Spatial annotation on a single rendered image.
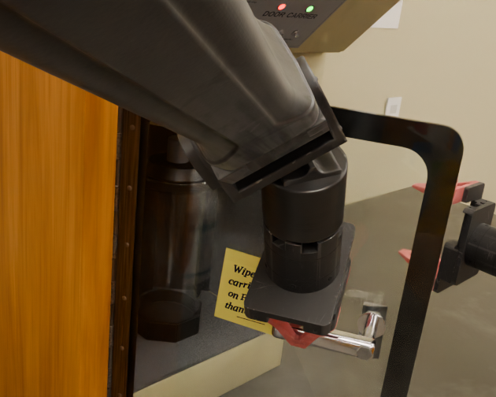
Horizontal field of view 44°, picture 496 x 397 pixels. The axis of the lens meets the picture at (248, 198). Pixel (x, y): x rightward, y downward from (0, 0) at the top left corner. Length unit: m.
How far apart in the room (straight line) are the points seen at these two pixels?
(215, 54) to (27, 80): 0.41
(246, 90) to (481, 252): 0.62
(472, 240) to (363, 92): 0.94
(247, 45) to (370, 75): 1.52
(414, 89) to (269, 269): 1.48
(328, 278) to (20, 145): 0.30
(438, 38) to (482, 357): 1.09
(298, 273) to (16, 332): 0.34
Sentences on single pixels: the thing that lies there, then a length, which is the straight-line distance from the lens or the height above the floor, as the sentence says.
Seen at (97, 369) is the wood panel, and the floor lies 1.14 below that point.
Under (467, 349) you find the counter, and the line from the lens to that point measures 1.14.
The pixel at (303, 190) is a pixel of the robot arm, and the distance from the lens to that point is 0.39.
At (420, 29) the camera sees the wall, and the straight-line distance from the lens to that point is 1.86.
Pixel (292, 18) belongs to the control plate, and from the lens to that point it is 0.66.
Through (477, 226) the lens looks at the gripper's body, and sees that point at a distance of 0.82.
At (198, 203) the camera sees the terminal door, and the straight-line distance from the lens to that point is 0.59.
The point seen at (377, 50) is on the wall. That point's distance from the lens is 1.70.
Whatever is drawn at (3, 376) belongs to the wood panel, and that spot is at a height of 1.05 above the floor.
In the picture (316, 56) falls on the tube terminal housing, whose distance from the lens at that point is 0.80.
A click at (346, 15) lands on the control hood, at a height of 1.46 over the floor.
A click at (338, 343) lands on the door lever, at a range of 0.55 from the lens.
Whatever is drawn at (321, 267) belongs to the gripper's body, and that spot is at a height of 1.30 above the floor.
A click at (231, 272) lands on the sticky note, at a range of 0.60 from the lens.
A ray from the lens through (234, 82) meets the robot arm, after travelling 0.19.
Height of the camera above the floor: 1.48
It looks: 19 degrees down
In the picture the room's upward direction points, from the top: 7 degrees clockwise
